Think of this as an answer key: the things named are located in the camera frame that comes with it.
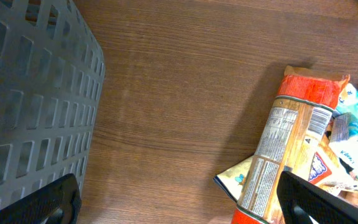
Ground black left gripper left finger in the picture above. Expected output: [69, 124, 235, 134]
[0, 173, 82, 224]

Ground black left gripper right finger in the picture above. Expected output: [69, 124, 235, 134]
[277, 171, 358, 224]

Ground yellow wet wipes packet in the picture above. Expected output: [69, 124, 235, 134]
[214, 131, 358, 207]

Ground blue white tissue packet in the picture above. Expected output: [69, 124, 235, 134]
[329, 83, 358, 177]

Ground orange spaghetti packet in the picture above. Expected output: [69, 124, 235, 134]
[232, 65, 351, 223]

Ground grey plastic basket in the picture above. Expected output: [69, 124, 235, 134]
[0, 0, 106, 210]

